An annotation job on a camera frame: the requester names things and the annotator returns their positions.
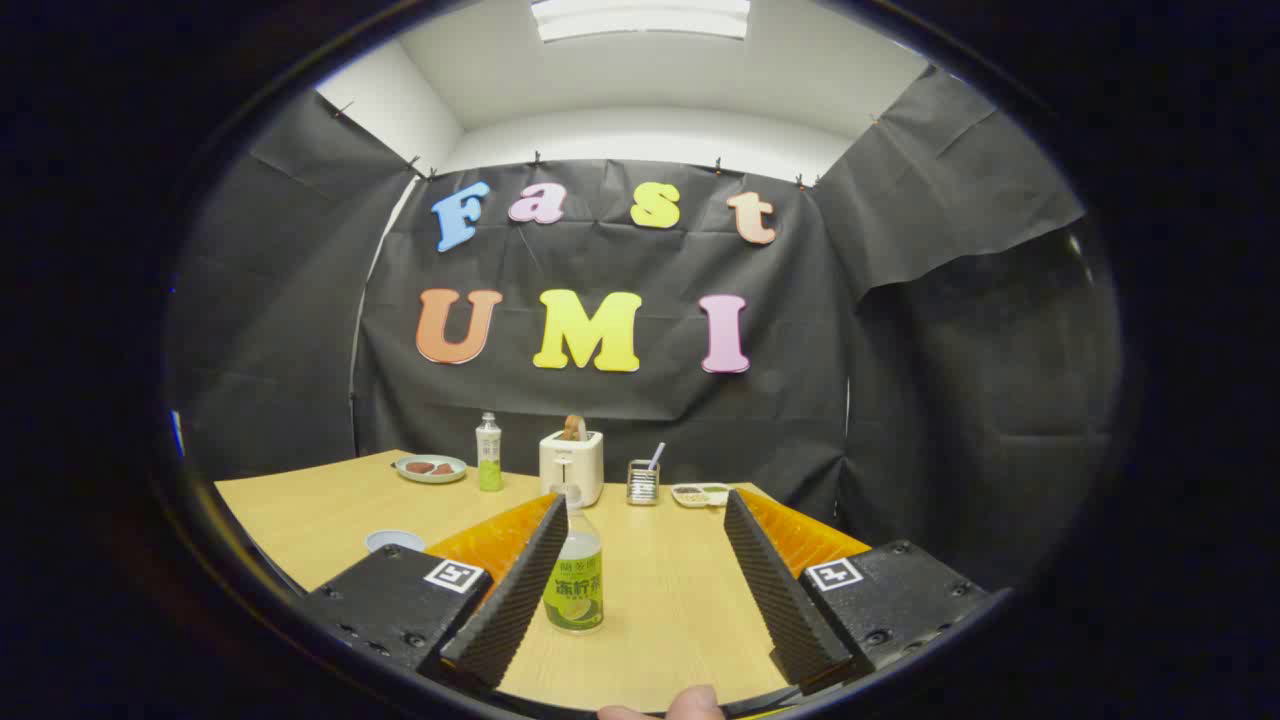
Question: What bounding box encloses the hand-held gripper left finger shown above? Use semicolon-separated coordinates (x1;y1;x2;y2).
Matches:
300;492;571;691

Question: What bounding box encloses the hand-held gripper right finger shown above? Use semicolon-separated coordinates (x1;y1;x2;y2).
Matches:
722;488;991;696

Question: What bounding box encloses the green label juice bottle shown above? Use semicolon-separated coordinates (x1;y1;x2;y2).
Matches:
545;484;605;633

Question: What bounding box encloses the slim white green bottle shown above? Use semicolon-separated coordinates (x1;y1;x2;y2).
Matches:
475;411;503;492

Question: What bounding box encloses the wooden table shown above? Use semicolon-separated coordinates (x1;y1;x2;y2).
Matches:
215;450;871;713

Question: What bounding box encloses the white toaster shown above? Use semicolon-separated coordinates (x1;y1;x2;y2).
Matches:
539;430;605;508

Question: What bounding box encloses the pale green plate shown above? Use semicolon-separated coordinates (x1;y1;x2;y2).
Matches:
394;454;468;485

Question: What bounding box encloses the black backdrop cloth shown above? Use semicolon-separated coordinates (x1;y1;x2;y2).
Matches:
165;65;1121;591

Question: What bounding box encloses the ceiling light panel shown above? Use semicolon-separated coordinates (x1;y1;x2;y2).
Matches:
530;0;751;43

